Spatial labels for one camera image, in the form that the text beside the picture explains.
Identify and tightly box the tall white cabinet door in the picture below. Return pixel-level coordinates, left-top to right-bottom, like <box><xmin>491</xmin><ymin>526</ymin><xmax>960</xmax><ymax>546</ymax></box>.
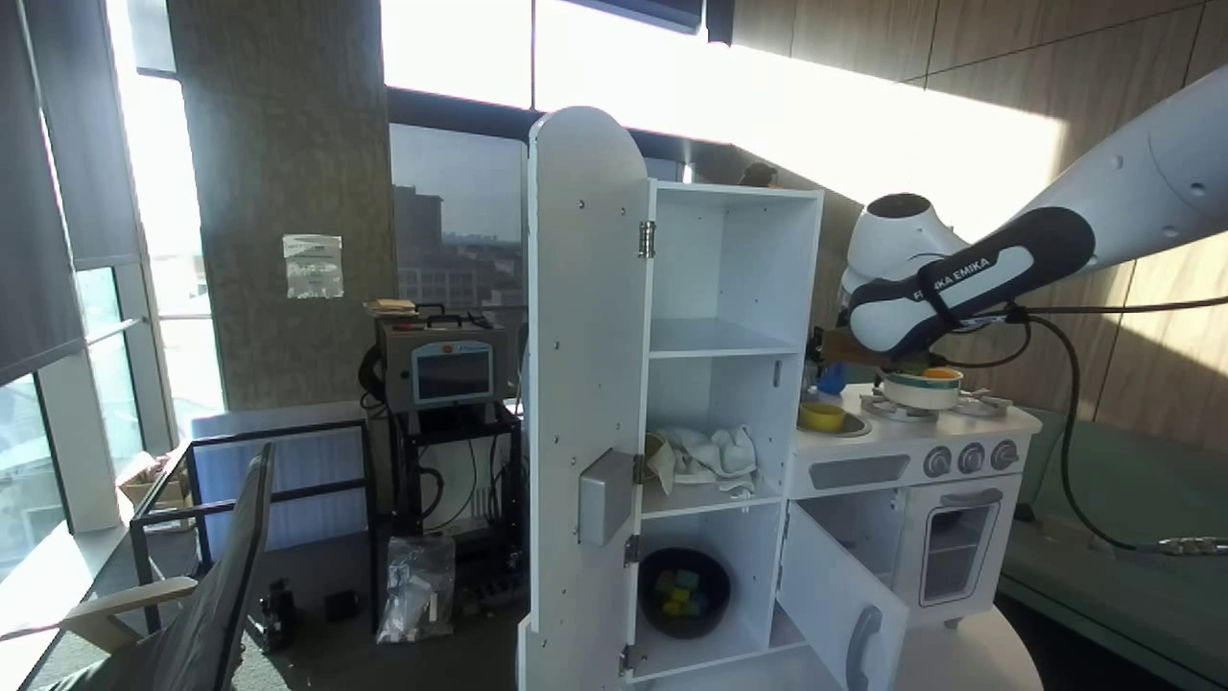
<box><xmin>517</xmin><ymin>103</ymin><xmax>661</xmax><ymax>691</ymax></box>

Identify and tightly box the white crumpled cloth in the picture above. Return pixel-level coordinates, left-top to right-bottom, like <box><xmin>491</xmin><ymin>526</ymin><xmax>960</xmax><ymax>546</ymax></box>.
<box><xmin>641</xmin><ymin>421</ymin><xmax>767</xmax><ymax>499</ymax></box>

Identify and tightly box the white toy kitchen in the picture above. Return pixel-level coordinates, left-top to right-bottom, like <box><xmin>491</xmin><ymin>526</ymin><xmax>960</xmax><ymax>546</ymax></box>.
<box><xmin>514</xmin><ymin>103</ymin><xmax>1048</xmax><ymax>691</ymax></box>

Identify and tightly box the grey monitor device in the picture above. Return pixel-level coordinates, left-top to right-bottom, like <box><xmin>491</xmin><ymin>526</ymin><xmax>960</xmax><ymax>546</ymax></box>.
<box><xmin>373</xmin><ymin>307</ymin><xmax>508</xmax><ymax>414</ymax></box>

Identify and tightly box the black equipment cart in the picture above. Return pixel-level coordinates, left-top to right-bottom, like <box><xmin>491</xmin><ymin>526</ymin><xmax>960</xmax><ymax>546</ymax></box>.
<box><xmin>366</xmin><ymin>403</ymin><xmax>525</xmax><ymax>634</ymax></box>

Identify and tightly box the black bowl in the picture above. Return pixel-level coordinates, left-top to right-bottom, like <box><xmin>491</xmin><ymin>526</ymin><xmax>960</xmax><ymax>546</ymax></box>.
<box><xmin>639</xmin><ymin>546</ymin><xmax>739</xmax><ymax>642</ymax></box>

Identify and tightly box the white bowl teal rim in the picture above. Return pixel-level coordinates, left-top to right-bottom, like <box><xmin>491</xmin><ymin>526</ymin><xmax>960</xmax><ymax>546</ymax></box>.
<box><xmin>881</xmin><ymin>364</ymin><xmax>972</xmax><ymax>414</ymax></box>

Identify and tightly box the clear plastic bag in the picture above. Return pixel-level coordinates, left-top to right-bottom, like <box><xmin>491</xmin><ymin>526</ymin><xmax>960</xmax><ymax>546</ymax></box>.
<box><xmin>373</xmin><ymin>533</ymin><xmax>462</xmax><ymax>645</ymax></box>

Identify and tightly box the paper sheet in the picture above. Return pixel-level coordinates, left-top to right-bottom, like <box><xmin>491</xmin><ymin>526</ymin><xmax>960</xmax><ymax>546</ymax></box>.
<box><xmin>279</xmin><ymin>230</ymin><xmax>350</xmax><ymax>304</ymax></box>

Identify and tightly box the small white cabinet door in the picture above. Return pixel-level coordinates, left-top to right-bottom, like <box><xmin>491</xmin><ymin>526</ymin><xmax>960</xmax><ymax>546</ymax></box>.
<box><xmin>776</xmin><ymin>501</ymin><xmax>914</xmax><ymax>691</ymax></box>

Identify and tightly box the white oven door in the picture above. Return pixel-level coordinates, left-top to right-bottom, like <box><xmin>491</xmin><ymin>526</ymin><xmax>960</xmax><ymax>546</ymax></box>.
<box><xmin>911</xmin><ymin>478</ymin><xmax>1010</xmax><ymax>614</ymax></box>

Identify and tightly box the black metal railing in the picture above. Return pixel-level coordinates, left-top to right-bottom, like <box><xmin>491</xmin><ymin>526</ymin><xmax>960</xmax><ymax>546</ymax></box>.
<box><xmin>127</xmin><ymin>417</ymin><xmax>378</xmax><ymax>608</ymax></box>

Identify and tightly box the grey chair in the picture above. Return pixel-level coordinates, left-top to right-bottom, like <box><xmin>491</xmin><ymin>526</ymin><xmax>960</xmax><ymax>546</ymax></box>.
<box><xmin>51</xmin><ymin>443</ymin><xmax>279</xmax><ymax>691</ymax></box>

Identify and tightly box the black cable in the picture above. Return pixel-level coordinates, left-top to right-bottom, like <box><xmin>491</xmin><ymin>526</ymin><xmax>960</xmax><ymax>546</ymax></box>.
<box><xmin>1005</xmin><ymin>295</ymin><xmax>1228</xmax><ymax>560</ymax></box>

